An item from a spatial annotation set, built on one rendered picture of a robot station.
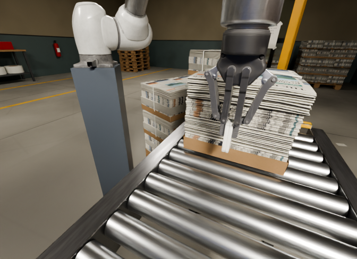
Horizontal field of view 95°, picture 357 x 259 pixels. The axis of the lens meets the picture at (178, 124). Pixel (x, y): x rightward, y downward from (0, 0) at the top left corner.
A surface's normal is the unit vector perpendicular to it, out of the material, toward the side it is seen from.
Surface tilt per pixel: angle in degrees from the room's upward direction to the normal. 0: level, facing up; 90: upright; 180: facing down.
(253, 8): 90
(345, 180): 0
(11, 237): 0
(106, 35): 91
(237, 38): 90
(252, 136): 90
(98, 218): 0
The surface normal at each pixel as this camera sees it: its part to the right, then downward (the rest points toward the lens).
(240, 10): -0.61, 0.34
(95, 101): 0.18, 0.44
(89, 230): 0.02, -0.90
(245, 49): -0.25, 0.42
